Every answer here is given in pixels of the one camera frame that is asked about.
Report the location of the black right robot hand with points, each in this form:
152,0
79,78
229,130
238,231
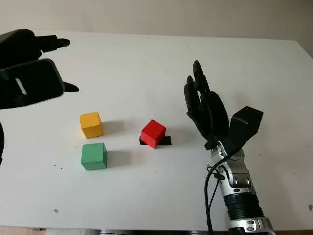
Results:
212,115

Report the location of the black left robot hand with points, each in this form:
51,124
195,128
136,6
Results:
17,46

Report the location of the red wooden cube block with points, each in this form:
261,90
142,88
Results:
152,134

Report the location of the yellow wooden cube block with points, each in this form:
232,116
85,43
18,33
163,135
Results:
91,124

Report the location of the green wooden cube block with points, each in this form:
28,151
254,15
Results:
93,156

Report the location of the black tape strip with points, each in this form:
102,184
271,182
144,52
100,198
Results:
167,141

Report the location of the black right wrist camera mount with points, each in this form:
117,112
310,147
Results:
245,124

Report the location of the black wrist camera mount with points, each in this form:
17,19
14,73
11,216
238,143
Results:
245,124
36,80

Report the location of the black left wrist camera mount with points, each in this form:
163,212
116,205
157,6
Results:
36,80

